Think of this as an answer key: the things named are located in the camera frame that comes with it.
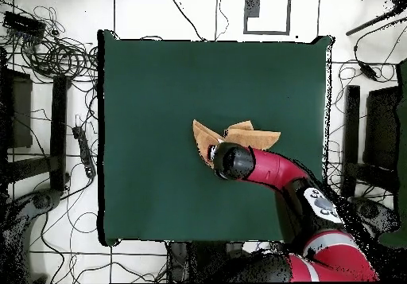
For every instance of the yellow-orange terry towel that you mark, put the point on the yellow-orange terry towel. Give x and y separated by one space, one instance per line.
254 137

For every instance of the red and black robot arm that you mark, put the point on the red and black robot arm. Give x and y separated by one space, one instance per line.
276 169

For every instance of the black flat panel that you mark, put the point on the black flat panel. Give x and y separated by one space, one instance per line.
20 112
381 128

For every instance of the dark green table cloth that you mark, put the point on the dark green table cloth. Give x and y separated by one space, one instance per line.
152 105

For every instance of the black power strip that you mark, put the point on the black power strip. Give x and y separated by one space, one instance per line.
84 150

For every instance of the black stand bar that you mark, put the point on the black stand bar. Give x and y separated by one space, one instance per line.
58 131
352 121

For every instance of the small gray square plate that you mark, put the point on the small gray square plate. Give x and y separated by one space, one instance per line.
253 8

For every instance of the gray chair base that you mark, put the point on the gray chair base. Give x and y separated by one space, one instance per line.
372 212
44 199

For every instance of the black power adapter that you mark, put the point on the black power adapter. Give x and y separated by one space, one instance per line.
369 71

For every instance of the black tripod leg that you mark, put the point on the black tripod leg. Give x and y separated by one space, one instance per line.
372 21

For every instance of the black box device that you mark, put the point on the black box device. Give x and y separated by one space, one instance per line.
22 24

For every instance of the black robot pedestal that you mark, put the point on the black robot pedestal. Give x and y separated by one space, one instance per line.
203 265

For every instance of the gray square frame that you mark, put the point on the gray square frame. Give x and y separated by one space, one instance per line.
288 13

